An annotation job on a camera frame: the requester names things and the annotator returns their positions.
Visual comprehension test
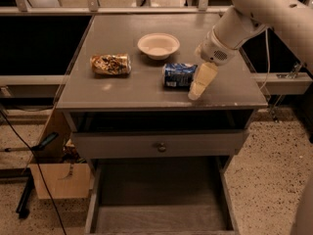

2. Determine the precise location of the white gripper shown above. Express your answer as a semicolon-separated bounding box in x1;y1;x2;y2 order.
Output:
188;28;239;100

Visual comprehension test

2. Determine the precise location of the blue pepsi can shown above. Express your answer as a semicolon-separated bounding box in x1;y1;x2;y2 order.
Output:
162;63;198;87

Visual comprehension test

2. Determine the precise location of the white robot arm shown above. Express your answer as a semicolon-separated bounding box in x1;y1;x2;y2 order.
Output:
198;0;312;235

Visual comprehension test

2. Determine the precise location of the grey top drawer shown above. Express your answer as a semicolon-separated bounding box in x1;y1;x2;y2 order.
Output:
70;110;251;159

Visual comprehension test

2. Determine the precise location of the crushed gold brown can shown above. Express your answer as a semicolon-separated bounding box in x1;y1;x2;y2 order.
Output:
90;54;131;76

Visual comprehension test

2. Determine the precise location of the brass round drawer knob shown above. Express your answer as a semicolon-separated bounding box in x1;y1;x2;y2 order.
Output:
157;143;166;153

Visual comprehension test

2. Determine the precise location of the grey wooden drawer cabinet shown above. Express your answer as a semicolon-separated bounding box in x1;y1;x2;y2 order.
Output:
56;13;269;235

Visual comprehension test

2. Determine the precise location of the grey open middle drawer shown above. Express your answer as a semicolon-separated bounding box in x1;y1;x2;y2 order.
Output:
84;157;240;235

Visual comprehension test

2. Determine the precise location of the white paper bowl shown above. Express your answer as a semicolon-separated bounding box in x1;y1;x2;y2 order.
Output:
137;33;180;60

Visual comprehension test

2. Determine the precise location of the cardboard box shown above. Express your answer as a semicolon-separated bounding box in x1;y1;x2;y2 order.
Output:
28;110;93;199

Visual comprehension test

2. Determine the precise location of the black stand foot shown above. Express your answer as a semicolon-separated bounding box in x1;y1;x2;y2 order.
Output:
16;176;34;219

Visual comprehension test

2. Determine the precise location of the white hanging cable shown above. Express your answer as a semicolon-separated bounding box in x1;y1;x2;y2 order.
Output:
258;27;272;91

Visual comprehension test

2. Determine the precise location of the metal railing frame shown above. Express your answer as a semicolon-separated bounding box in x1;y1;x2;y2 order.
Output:
0;0;312;94

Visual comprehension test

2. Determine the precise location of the black handled tool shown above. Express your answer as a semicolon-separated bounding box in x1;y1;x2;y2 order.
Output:
0;132;59;153

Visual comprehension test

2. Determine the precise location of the black floor cable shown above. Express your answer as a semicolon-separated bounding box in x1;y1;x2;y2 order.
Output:
0;110;67;235

